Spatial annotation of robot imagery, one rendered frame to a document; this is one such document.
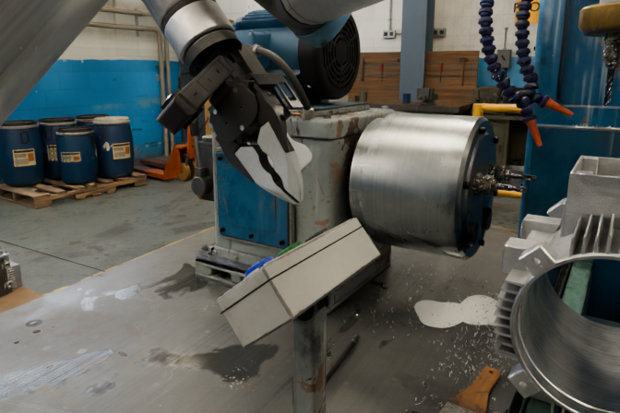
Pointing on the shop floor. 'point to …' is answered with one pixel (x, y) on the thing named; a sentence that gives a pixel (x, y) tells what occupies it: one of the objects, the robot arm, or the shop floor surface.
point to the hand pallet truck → (184, 158)
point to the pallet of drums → (65, 158)
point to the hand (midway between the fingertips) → (289, 194)
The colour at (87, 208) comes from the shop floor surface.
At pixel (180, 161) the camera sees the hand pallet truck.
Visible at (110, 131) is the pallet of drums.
